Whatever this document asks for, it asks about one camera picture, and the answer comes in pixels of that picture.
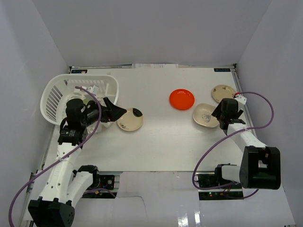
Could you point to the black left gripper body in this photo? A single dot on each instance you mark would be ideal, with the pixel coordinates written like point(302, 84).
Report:
point(105, 110)

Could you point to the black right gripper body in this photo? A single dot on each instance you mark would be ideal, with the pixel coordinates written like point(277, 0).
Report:
point(239, 113)

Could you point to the cream square panda plate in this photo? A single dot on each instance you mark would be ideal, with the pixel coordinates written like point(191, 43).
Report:
point(203, 116)

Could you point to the green square panda plate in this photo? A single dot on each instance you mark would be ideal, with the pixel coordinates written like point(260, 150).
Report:
point(84, 102)

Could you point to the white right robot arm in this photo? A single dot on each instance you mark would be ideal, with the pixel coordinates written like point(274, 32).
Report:
point(260, 167)

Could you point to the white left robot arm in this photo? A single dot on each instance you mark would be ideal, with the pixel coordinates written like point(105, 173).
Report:
point(55, 206)

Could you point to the white plastic basket bin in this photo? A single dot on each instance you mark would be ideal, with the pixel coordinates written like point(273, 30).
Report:
point(61, 89)

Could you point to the cream round flower plate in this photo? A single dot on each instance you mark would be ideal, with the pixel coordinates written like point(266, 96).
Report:
point(132, 120)

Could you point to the cream round plate far right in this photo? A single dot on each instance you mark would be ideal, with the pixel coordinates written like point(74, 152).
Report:
point(222, 91)

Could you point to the orange round plate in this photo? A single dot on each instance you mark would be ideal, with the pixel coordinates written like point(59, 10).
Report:
point(181, 99)

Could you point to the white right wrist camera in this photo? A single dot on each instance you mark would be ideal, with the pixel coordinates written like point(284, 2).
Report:
point(241, 100)

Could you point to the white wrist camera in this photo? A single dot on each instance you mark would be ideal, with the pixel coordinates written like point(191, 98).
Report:
point(92, 89)
point(241, 100)

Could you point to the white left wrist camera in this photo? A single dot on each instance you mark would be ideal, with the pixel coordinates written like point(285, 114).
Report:
point(92, 89)

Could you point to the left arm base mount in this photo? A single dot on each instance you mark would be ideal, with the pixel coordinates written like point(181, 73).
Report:
point(105, 189)

